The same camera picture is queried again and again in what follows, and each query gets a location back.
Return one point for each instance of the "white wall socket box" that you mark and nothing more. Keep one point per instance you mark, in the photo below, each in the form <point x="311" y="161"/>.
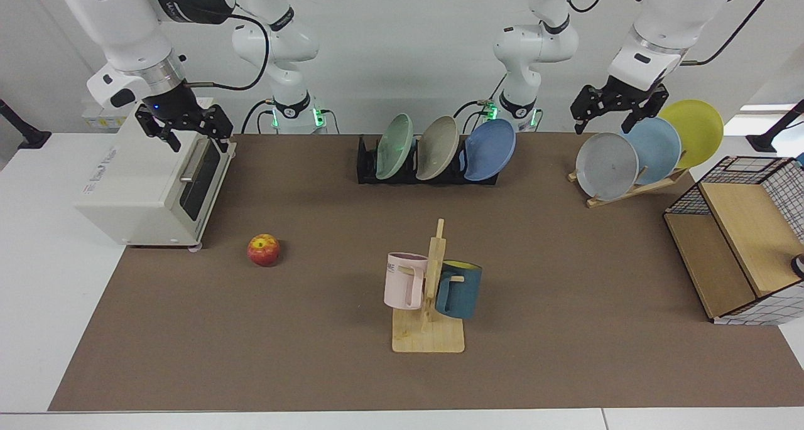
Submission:
<point x="100" y="122"/>

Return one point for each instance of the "light blue plate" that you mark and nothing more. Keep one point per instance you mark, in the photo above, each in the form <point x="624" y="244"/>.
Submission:
<point x="656" y="150"/>

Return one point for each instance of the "grey plate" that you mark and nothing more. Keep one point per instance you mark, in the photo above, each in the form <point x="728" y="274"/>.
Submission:
<point x="606" y="166"/>

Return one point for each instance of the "pale toaster oven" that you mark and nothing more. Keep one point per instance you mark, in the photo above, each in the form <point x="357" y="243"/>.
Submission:
<point x="138" y="185"/>

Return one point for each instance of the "dark round object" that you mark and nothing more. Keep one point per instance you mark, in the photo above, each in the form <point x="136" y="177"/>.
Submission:
<point x="799" y="265"/>

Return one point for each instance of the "black dish rack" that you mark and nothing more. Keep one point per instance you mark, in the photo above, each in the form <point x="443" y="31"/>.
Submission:
<point x="365" y="166"/>

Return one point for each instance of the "wooden cup stand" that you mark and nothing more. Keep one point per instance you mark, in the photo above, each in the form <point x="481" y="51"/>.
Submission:
<point x="427" y="339"/>

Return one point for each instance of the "pink cup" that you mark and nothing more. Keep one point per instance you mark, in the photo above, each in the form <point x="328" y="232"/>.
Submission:
<point x="402" y="282"/>

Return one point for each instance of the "black clamp stand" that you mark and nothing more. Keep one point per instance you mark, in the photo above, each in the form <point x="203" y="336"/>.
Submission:
<point x="28" y="138"/>
<point x="763" y="142"/>

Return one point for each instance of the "wooden plate stand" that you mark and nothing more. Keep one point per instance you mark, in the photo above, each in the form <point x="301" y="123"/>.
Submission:
<point x="619" y="196"/>

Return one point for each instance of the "yellow plate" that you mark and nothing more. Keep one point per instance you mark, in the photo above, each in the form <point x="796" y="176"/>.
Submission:
<point x="697" y="128"/>

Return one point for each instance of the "brown table cloth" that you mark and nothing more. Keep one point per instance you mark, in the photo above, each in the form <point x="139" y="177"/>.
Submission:
<point x="565" y="329"/>

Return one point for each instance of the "beige plate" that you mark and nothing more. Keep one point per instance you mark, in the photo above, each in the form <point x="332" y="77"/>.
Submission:
<point x="438" y="147"/>

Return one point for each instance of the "red yellow apple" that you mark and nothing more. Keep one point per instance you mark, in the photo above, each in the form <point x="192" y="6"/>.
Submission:
<point x="264" y="251"/>

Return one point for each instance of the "pale green plate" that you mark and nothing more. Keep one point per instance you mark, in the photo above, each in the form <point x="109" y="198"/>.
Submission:
<point x="394" y="147"/>

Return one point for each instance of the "dark teal cup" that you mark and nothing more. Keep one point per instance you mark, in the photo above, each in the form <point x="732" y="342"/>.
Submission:
<point x="461" y="295"/>

